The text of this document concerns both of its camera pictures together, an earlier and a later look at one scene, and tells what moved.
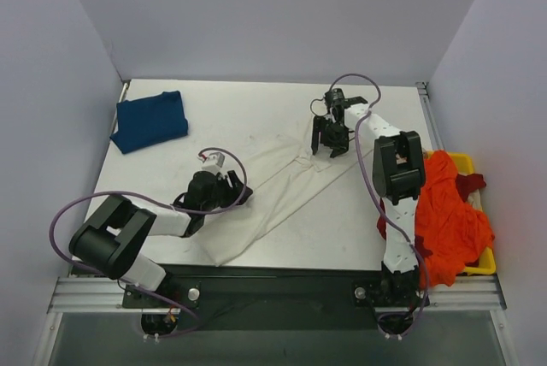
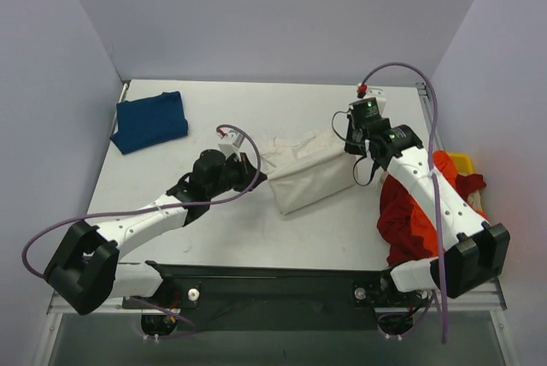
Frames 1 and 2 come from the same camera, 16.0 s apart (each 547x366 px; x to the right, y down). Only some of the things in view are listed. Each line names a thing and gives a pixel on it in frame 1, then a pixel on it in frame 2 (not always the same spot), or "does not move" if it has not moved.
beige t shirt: [476, 197] does not move
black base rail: [276, 298] does not move
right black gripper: [331, 127] to [356, 136]
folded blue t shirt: [149, 121] does not move
